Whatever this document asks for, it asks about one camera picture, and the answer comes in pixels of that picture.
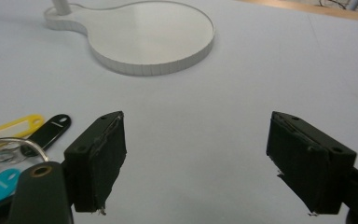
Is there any black key tag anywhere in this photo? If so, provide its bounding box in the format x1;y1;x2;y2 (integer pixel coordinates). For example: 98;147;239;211
21;114;72;158

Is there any white desk lamp base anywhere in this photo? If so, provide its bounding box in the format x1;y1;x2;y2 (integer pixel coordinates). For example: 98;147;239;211
44;0;216;77

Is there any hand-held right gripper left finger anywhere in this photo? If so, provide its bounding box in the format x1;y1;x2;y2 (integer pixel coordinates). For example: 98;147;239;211
63;110;128;216

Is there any metal key ring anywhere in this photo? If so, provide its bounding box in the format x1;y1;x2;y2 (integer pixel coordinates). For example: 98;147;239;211
0;137;51;166

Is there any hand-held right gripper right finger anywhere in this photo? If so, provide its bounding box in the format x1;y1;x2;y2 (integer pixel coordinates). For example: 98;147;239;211
266;110;358;217

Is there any yellow key tag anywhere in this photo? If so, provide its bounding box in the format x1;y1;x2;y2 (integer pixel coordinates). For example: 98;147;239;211
0;114;46;141

